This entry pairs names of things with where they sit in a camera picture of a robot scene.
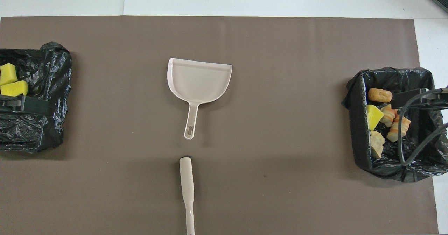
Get angled yellow sponge piece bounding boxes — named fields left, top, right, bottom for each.
left=0, top=80, right=29, bottom=97

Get small ridged pastry toy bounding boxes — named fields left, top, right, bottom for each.
left=380, top=104, right=399, bottom=128

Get brown bread roll toy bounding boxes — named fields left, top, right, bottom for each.
left=368, top=88, right=393, bottom=103

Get striped croissant toy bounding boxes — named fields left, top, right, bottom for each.
left=386, top=114, right=412, bottom=143

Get notched yellow sponge piece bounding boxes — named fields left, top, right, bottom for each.
left=0, top=63, right=18, bottom=86

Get yellow sponge wedge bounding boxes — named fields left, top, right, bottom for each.
left=366, top=104, right=385, bottom=131

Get beige plastic dustpan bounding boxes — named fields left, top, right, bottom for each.
left=167, top=57, right=233, bottom=140

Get beige brush black bristles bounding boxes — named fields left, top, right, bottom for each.
left=179, top=157, right=195, bottom=235

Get open bin black liner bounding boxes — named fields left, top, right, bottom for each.
left=342, top=66, right=448, bottom=183

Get bin wrapped in black bag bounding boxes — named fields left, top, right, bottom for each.
left=0, top=42, right=72, bottom=154

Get pale dumpling toy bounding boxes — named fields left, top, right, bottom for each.
left=370, top=130, right=385, bottom=159

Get brown paper table mat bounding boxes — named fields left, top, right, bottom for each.
left=0, top=16, right=440, bottom=235

